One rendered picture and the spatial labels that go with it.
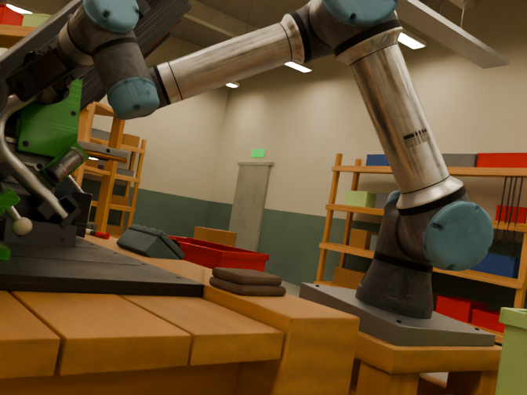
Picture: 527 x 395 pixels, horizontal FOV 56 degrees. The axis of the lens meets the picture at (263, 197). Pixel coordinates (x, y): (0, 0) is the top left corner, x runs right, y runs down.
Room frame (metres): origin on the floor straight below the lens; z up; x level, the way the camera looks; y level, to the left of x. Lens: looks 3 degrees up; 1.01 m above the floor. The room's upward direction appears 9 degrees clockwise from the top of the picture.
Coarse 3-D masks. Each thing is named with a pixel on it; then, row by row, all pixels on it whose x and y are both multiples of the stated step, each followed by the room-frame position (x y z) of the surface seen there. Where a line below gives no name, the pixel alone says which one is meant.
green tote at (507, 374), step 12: (504, 312) 0.58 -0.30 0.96; (516, 312) 0.57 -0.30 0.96; (516, 324) 0.57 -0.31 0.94; (504, 336) 0.58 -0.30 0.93; (516, 336) 0.57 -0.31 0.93; (504, 348) 0.58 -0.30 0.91; (516, 348) 0.57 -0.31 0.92; (504, 360) 0.58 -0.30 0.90; (516, 360) 0.57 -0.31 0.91; (504, 372) 0.57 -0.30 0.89; (516, 372) 0.56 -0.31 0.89; (504, 384) 0.57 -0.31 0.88; (516, 384) 0.56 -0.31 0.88
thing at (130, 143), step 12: (96, 132) 9.25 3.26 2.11; (108, 132) 9.38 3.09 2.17; (132, 144) 9.72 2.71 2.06; (144, 144) 9.79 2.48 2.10; (132, 156) 10.11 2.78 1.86; (132, 168) 10.13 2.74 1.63; (132, 180) 9.67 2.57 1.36; (96, 204) 9.32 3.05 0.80; (120, 204) 9.70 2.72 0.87; (132, 204) 9.76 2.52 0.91; (120, 216) 10.15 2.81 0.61; (132, 216) 9.79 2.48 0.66; (108, 228) 9.62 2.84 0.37; (120, 228) 9.74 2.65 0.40
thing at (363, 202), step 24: (336, 168) 7.39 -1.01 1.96; (360, 168) 7.01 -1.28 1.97; (384, 168) 6.66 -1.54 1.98; (456, 168) 5.85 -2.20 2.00; (480, 168) 5.61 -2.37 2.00; (504, 168) 5.39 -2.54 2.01; (360, 192) 7.06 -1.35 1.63; (504, 216) 5.35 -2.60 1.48; (360, 240) 6.99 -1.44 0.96; (480, 264) 5.51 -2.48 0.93; (504, 264) 5.28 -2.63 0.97; (456, 312) 5.68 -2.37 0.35; (480, 312) 5.44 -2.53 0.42
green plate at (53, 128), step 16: (80, 80) 1.08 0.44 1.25; (80, 96) 1.07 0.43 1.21; (32, 112) 1.00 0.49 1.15; (48, 112) 1.02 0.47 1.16; (64, 112) 1.04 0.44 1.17; (16, 128) 1.05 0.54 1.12; (32, 128) 1.00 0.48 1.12; (48, 128) 1.02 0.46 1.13; (64, 128) 1.04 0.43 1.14; (16, 144) 0.98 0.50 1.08; (32, 144) 0.99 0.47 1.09; (48, 144) 1.01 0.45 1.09; (64, 144) 1.03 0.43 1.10
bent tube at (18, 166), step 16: (16, 96) 0.95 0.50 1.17; (0, 128) 0.92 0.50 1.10; (0, 144) 0.92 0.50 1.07; (0, 160) 0.92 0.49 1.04; (16, 160) 0.93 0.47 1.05; (16, 176) 0.94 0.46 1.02; (32, 176) 0.95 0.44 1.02; (32, 192) 0.95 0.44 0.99; (48, 192) 0.96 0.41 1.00; (64, 208) 0.98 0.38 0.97
